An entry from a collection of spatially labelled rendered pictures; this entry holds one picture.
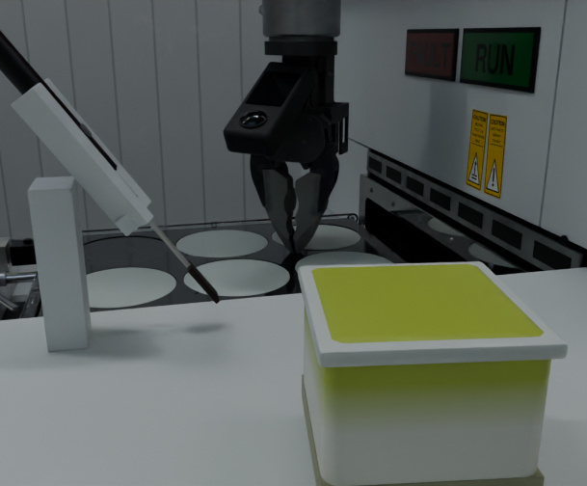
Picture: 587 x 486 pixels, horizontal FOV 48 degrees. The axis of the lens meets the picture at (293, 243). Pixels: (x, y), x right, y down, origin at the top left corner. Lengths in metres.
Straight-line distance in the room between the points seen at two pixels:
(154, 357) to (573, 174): 0.32
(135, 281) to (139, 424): 0.35
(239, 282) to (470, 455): 0.42
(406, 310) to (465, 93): 0.44
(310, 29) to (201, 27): 2.56
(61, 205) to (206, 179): 2.93
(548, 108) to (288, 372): 0.31
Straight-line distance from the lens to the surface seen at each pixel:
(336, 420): 0.21
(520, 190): 0.56
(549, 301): 0.43
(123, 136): 3.31
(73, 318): 0.35
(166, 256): 0.69
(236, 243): 0.72
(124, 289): 0.61
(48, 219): 0.33
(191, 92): 3.20
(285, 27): 0.63
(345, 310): 0.21
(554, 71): 0.53
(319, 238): 0.73
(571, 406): 0.32
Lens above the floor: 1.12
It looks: 18 degrees down
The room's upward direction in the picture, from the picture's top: straight up
